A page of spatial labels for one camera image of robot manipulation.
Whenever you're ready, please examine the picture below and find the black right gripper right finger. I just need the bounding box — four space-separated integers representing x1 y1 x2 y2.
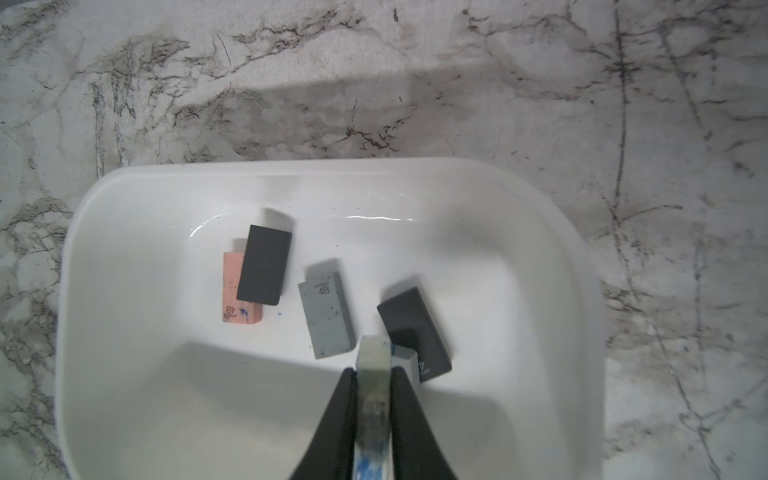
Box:
390 367 457 480

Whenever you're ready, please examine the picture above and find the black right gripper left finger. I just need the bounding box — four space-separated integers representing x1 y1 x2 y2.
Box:
290 368 358 480

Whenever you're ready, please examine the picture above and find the black eraser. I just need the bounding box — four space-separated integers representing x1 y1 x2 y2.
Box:
377 287 453 383
237 225 292 306

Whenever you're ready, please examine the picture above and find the grey eraser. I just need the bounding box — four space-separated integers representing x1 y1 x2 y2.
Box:
298 272 357 359
391 344 420 390

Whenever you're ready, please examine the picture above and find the pink eraser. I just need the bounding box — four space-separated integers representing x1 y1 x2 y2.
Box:
222 252 263 325

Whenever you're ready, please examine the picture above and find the white storage box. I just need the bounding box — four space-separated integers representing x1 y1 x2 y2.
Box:
55 158 605 479

